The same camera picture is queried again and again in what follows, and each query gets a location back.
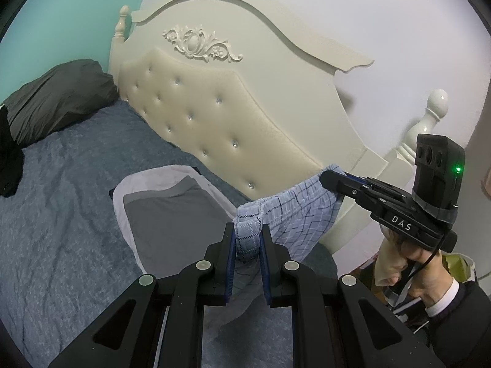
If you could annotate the blue patterned bed sheet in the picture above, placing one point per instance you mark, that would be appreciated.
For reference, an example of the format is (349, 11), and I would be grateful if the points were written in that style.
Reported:
(76, 199)

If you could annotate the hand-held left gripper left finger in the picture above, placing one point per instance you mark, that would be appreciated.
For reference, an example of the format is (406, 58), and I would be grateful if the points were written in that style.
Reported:
(229, 264)

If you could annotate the blue plaid boxer shorts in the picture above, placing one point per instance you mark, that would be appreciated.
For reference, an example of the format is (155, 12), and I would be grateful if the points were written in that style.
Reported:
(291, 214)

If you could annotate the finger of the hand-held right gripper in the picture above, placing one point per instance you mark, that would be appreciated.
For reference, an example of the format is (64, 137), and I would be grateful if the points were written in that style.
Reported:
(356, 178)
(337, 182)

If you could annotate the cream tufted headboard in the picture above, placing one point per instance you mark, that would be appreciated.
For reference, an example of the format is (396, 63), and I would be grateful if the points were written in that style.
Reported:
(230, 122)

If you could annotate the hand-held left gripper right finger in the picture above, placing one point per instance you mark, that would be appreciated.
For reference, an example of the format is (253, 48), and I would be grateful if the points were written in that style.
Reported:
(265, 268)

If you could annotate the dark grey long pillow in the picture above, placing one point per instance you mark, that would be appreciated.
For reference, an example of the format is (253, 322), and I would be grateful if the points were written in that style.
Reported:
(57, 99)

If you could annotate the person's right forearm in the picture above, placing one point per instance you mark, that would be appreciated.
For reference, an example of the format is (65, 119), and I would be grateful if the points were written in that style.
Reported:
(460, 322)

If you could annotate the person's right hand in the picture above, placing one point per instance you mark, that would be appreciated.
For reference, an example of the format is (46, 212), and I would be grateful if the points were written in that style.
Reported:
(429, 280)

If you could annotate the black garment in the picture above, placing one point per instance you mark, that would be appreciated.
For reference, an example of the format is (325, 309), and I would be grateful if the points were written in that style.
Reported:
(9, 161)

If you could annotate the yellow green bag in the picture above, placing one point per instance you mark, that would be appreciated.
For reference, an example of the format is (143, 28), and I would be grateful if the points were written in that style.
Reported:
(460, 266)

